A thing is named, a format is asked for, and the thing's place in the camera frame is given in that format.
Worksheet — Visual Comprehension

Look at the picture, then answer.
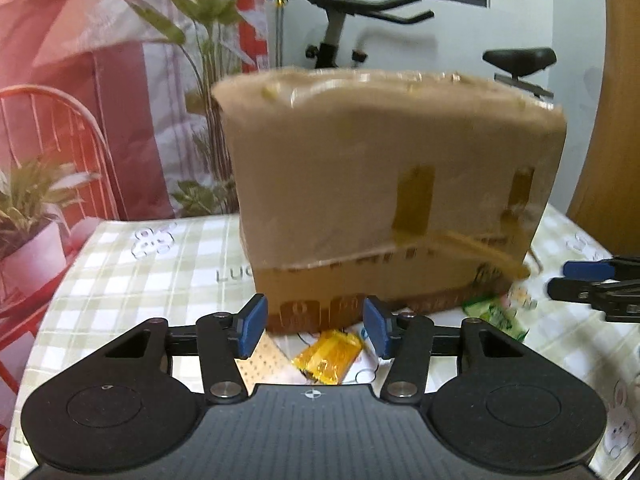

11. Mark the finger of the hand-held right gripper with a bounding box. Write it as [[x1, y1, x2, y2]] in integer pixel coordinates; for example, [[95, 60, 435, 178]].
[[562, 256, 640, 281], [546, 278, 640, 324]]

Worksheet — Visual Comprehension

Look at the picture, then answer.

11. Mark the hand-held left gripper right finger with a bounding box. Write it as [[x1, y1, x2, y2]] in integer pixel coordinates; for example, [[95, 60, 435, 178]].
[[362, 296, 527, 405]]

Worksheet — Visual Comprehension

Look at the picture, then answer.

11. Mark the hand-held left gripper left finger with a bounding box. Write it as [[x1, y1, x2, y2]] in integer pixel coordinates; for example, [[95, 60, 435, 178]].
[[102, 294, 269, 405]]

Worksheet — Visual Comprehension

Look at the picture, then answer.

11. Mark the yellow snack packet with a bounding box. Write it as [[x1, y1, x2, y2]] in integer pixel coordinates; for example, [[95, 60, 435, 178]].
[[291, 329, 364, 386]]

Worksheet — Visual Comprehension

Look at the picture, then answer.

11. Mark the brown cardboard box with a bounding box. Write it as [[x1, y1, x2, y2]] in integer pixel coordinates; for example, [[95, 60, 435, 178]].
[[211, 67, 568, 335]]

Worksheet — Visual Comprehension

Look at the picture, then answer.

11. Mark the clear cracker packet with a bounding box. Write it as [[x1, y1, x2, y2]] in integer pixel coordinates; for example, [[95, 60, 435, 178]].
[[235, 332, 294, 397]]

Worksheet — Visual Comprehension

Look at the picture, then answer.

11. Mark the green pink snack bag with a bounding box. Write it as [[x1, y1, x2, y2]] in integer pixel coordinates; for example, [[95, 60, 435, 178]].
[[462, 296, 531, 343]]

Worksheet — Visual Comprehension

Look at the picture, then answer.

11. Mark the wooden door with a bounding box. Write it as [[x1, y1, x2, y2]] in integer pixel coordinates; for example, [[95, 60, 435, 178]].
[[567, 0, 640, 257]]

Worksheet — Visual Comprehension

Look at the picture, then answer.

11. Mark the black exercise bike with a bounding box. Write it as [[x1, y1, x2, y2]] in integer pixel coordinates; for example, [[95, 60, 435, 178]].
[[272, 0, 558, 102]]

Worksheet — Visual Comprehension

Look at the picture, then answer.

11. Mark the printed wall backdrop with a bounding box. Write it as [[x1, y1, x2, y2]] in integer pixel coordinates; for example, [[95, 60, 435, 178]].
[[0, 0, 272, 413]]

